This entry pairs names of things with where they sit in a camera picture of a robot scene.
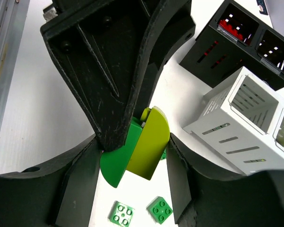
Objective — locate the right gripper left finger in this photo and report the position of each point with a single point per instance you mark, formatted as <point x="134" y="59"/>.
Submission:
<point x="56" y="193"/>

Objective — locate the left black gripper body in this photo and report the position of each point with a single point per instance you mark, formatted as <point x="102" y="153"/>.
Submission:
<point x="171" y="28"/>

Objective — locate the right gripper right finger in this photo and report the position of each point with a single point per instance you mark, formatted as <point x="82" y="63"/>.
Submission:
<point x="206" y="195"/>

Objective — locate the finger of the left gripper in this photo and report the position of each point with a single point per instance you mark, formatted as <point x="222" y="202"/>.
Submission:
<point x="96" y="47"/>

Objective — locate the red curved lego brick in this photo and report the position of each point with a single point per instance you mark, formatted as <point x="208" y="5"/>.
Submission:
<point x="230" y="29"/>

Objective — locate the green lime lego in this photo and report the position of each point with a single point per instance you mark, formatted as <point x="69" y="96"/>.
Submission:
<point x="146" y="141"/>

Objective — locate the green square lego upper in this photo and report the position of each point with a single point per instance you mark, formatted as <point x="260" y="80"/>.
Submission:
<point x="159" y="210"/>

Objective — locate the green square lego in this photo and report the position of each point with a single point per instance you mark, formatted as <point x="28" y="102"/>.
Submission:
<point x="159" y="210"/>
<point x="121" y="214"/>

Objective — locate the green square lego lower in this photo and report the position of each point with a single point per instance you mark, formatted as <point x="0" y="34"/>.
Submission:
<point x="121" y="214"/>

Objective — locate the black slotted container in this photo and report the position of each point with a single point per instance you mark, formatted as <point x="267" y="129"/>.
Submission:
<point x="217" y="54"/>

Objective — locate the white slotted container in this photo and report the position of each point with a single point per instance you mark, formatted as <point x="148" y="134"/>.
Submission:
<point x="243" y="120"/>

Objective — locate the left blue corner label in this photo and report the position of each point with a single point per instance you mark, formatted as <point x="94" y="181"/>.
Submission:
<point x="262" y="5"/>

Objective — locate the aluminium table front rail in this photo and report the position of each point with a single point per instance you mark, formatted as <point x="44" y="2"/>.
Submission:
<point x="13" y="15"/>

